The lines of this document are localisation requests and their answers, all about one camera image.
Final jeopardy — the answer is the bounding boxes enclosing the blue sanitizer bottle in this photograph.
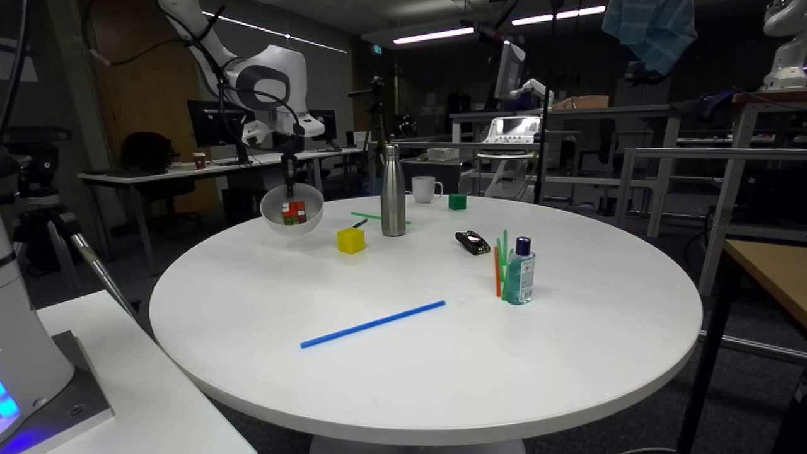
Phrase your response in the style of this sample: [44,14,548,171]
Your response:
[504,238,534,306]

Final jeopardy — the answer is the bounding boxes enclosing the stainless steel water bottle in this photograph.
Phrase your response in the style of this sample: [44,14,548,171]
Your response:
[380,143,406,238]

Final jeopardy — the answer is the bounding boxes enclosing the black computer monitor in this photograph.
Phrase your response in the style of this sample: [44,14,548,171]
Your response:
[187,101,252,164]

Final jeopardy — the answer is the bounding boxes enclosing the black camera tripod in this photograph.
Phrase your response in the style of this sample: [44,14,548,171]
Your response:
[70,232,137,316]

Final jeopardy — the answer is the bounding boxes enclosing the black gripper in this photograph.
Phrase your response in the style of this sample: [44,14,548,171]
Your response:
[280,137,306,199]

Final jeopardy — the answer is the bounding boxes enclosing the white ceramic bowl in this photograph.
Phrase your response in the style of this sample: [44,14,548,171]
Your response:
[261,185,322,238]

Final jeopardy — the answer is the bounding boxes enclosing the wooden side table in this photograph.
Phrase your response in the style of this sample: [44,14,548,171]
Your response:
[677,241,807,454]

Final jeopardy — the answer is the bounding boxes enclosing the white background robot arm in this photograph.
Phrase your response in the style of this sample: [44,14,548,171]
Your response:
[762,0,807,91]

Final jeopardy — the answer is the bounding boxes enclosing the blue straw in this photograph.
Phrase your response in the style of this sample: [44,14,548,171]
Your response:
[301,301,447,350]

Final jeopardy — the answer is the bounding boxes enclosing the green straw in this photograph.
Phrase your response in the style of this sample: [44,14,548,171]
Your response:
[500,229,509,301]

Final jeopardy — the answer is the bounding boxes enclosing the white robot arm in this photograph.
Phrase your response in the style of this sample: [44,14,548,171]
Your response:
[156,0,325,147]

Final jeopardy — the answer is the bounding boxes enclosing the metal frame workbench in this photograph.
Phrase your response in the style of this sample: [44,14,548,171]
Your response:
[616,85,807,281]

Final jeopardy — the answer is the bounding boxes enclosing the yellow cube block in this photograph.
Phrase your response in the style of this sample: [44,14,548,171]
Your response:
[339,228,367,254]

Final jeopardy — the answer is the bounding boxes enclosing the orange straw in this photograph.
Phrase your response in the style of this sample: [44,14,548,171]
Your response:
[494,238,503,299]

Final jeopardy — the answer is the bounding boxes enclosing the green cube block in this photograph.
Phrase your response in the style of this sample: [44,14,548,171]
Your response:
[450,195,466,212]

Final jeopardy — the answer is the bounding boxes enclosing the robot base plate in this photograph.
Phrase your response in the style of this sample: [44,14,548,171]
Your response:
[0,330,113,454]

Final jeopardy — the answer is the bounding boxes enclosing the black brush head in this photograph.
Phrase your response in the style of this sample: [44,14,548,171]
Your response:
[456,229,489,254]

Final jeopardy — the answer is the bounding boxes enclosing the blue hanging cloth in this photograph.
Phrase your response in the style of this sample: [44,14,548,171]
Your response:
[604,0,699,75]

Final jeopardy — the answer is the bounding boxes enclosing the small rubik's cube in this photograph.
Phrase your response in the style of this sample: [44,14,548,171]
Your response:
[283,199,307,225]

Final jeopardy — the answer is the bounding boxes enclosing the white ceramic mug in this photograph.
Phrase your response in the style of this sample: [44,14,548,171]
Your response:
[411,178,443,205]

